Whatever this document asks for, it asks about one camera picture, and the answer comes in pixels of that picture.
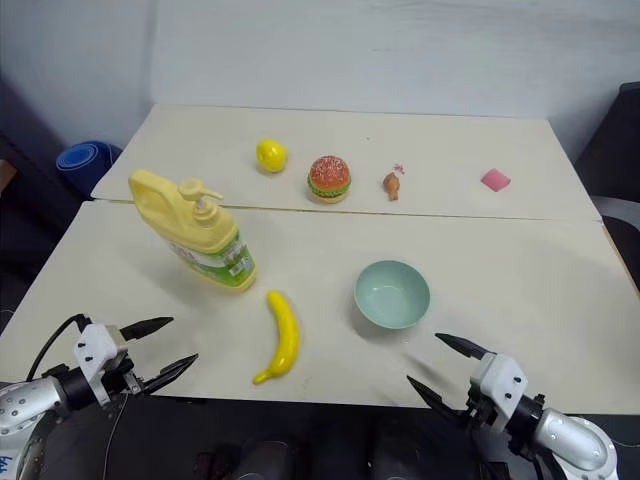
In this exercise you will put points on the yellow detergent bottle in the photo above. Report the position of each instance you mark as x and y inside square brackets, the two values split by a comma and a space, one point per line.
[200, 235]

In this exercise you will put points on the black chair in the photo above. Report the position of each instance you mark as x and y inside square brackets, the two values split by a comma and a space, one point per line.
[617, 165]

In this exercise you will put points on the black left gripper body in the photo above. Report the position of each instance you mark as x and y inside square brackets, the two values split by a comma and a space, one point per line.
[122, 380]

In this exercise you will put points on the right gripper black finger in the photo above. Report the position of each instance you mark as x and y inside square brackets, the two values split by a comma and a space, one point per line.
[440, 404]
[462, 347]

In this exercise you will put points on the pink square sponge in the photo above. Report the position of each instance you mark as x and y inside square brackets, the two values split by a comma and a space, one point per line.
[496, 180]

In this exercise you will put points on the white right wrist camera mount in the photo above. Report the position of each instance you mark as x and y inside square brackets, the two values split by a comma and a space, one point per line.
[500, 385]

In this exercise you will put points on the small red white trinket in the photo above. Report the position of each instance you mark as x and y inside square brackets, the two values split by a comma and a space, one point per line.
[399, 169]

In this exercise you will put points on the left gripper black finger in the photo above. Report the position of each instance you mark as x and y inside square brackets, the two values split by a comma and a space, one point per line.
[170, 374]
[147, 327]

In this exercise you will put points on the yellow toy banana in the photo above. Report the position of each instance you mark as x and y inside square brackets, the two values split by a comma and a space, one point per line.
[286, 335]

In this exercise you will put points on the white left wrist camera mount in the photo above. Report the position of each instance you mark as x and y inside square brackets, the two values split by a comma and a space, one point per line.
[97, 350]

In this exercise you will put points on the dark cabinet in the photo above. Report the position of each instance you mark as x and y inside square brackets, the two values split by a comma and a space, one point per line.
[25, 200]

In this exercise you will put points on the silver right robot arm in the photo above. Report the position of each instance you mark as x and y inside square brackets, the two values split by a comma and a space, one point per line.
[570, 440]

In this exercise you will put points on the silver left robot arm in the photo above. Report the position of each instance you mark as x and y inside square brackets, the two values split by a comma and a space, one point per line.
[30, 405]

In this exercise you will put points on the yellow toy lemon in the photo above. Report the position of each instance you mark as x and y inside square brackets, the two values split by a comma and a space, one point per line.
[271, 155]

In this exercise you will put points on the toy hamburger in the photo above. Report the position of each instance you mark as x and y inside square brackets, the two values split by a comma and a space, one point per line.
[328, 180]

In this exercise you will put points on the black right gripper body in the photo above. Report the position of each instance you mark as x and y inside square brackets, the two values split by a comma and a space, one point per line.
[481, 415]

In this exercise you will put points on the blue rolled foam mat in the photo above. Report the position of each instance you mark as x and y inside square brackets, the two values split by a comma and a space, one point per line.
[85, 160]

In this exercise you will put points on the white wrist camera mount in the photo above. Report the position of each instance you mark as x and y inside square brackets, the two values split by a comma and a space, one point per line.
[500, 385]
[97, 350]

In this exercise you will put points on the brown toy chicken drumstick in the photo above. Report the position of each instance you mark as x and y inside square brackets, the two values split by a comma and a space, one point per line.
[392, 184]

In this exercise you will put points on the light green bowl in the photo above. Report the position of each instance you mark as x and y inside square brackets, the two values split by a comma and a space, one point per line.
[392, 295]

